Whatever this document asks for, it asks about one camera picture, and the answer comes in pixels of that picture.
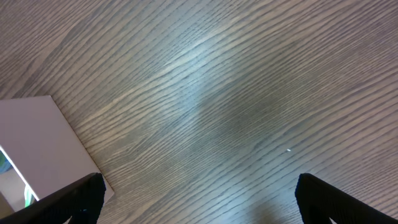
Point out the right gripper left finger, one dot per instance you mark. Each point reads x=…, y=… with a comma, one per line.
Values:
x=79, y=203

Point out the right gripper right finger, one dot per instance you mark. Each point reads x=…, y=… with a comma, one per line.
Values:
x=322, y=203

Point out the green white toothbrush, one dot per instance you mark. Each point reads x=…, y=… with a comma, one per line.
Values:
x=28, y=196

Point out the white cardboard box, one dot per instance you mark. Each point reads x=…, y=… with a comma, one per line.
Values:
x=42, y=147

